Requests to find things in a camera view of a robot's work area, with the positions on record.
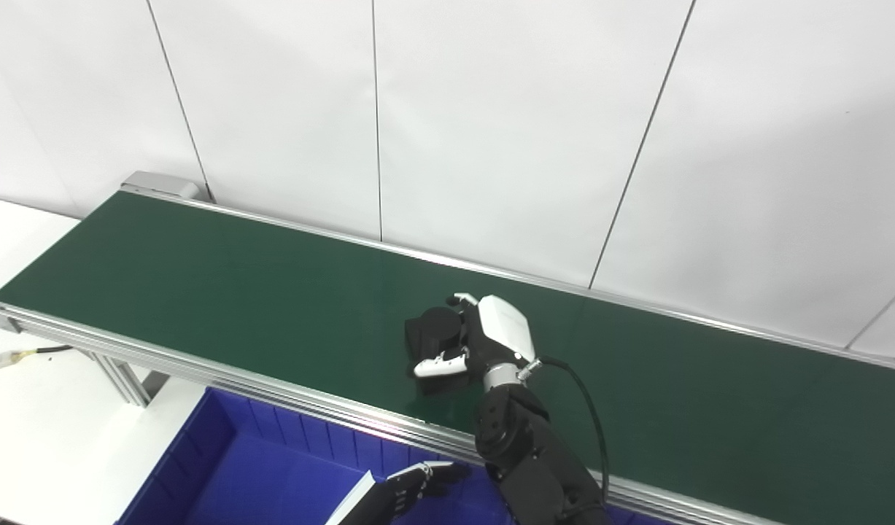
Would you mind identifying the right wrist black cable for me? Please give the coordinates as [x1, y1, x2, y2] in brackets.
[518, 355, 612, 504]

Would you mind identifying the black cylinder part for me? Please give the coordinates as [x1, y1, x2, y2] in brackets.
[405, 306, 468, 398]

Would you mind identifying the grey conveyor motor housing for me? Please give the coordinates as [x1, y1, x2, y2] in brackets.
[121, 171, 200, 201]

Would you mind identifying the green conveyor belt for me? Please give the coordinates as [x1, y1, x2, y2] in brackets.
[0, 191, 895, 525]
[0, 186, 895, 525]

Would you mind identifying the blue plastic bin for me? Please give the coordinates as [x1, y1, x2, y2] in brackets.
[117, 386, 517, 525]
[600, 503, 674, 525]

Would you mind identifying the aluminium conveyor leg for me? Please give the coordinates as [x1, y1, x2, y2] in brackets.
[90, 350, 167, 408]

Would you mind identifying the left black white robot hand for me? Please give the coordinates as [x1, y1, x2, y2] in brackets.
[323, 459, 471, 525]

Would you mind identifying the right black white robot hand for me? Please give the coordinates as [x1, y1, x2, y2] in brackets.
[413, 292, 537, 387]

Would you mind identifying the yellow white connector cable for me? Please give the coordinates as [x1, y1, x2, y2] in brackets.
[0, 345, 76, 373]

